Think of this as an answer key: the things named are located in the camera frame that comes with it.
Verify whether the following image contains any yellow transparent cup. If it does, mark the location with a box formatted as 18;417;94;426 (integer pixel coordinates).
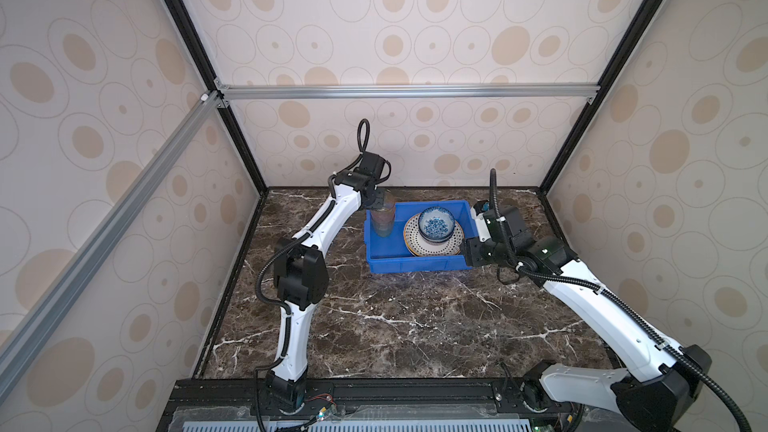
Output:
370;191;395;222

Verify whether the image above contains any dotted yellow rim plate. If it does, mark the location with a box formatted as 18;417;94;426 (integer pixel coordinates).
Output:
403;215;465;257

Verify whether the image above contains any green transparent cup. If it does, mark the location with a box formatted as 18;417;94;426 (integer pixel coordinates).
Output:
372;221;394;238

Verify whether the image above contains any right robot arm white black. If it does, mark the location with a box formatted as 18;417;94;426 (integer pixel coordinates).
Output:
463;172;751;431

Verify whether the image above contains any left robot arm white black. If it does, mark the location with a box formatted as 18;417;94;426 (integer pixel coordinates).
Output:
256;119;391;412

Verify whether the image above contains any blue plastic bin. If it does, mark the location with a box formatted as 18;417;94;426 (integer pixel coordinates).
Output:
364;200;478;274

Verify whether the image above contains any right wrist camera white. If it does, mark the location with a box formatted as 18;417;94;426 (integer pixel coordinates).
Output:
471;200;492;243

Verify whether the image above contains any horizontal aluminium frame bar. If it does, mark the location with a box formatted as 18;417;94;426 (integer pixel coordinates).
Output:
220;82;600;100

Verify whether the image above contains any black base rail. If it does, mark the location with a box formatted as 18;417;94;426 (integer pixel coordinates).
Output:
155;375;673;432

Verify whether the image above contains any left diagonal aluminium frame bar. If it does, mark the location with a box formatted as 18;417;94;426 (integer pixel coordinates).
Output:
1;90;222;401

